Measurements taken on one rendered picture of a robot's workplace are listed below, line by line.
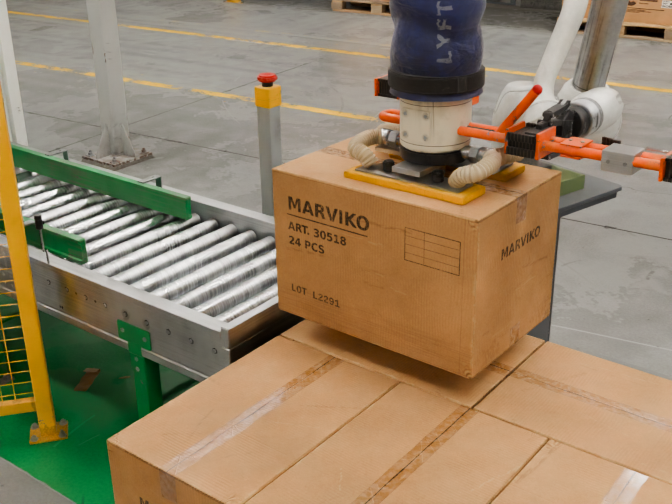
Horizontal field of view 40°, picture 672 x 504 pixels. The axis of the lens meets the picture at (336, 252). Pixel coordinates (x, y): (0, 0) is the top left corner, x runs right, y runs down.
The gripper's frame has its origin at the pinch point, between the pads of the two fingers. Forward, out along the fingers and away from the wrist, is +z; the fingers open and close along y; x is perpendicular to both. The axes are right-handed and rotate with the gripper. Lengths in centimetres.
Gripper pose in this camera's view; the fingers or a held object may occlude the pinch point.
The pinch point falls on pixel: (536, 140)
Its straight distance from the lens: 210.8
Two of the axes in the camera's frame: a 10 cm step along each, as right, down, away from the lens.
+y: 0.1, 9.2, 4.0
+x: -7.9, -2.4, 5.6
